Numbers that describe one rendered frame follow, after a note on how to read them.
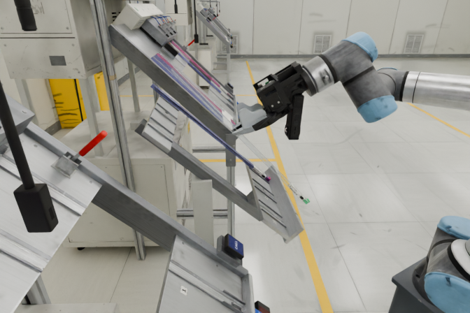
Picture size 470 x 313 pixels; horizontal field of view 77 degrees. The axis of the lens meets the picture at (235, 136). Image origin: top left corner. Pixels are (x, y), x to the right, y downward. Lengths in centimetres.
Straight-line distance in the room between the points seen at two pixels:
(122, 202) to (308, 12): 774
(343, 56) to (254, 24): 727
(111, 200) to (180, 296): 22
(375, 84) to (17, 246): 68
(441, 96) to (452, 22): 895
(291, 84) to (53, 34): 103
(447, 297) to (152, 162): 118
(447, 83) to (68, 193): 79
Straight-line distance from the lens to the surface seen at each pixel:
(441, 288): 84
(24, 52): 151
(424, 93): 80
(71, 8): 139
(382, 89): 70
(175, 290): 58
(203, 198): 90
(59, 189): 57
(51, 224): 32
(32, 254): 49
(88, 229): 183
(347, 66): 69
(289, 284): 168
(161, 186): 154
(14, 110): 57
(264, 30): 796
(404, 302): 111
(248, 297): 70
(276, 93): 66
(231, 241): 70
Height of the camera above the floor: 129
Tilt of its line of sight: 24 degrees down
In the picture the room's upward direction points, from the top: straight up
